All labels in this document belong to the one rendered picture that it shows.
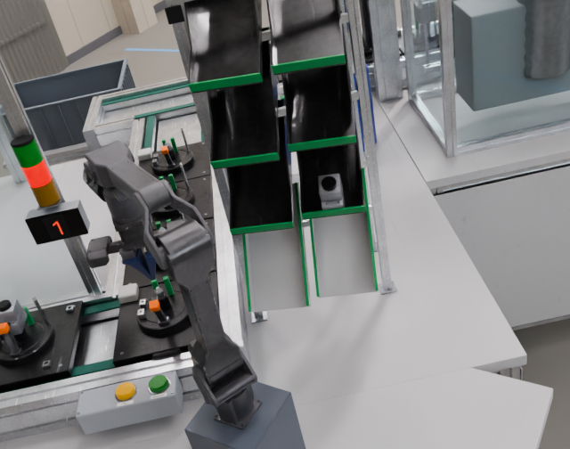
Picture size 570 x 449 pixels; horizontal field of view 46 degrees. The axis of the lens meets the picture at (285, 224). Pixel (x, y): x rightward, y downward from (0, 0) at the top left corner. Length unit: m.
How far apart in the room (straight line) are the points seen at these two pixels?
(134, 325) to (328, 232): 0.50
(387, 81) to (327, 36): 1.29
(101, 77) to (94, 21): 3.33
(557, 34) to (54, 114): 2.27
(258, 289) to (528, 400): 0.60
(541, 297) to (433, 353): 1.05
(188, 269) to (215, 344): 0.18
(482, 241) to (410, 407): 0.95
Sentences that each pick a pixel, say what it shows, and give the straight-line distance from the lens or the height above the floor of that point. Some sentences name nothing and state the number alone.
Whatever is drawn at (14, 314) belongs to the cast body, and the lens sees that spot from 1.62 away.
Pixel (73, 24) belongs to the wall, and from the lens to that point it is 6.86.
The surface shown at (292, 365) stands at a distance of 1.53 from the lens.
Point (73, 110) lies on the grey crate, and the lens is 3.39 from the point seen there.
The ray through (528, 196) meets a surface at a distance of 2.22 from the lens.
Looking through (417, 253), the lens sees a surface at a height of 0.86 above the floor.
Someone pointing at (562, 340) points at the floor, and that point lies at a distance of 2.77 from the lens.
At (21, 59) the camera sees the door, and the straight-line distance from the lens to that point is 6.40.
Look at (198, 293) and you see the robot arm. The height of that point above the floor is 1.34.
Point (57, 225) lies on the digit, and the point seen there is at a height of 1.21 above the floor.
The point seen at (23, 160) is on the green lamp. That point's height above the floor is 1.38.
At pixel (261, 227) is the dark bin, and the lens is 1.35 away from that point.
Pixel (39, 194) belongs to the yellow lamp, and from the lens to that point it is 1.55.
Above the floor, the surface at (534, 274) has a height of 0.39.
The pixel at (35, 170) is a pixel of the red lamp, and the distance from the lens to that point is 1.52.
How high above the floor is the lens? 1.96
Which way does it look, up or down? 34 degrees down
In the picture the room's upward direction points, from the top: 13 degrees counter-clockwise
